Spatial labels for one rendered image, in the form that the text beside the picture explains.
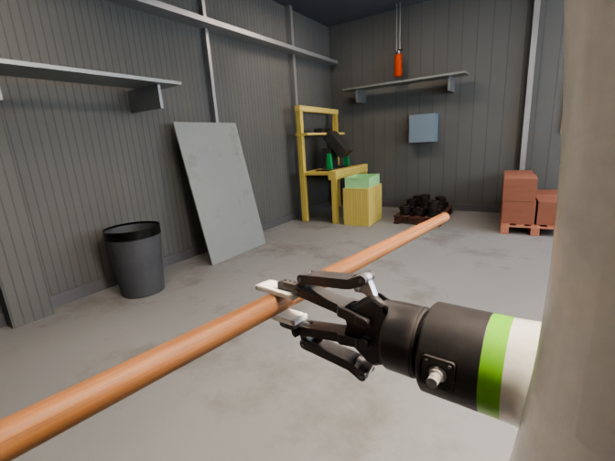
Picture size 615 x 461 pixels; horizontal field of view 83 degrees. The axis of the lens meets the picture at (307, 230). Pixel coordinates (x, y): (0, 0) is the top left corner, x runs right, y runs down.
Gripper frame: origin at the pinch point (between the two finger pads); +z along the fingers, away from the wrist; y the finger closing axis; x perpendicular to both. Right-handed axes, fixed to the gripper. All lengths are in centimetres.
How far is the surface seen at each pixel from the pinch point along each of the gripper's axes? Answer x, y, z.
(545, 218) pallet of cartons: 496, 62, -9
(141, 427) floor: 34, 110, 131
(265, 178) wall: 375, 8, 363
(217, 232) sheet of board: 228, 64, 307
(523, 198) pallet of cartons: 489, 38, 16
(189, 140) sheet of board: 217, -46, 329
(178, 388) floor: 62, 109, 141
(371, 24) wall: 593, -259, 287
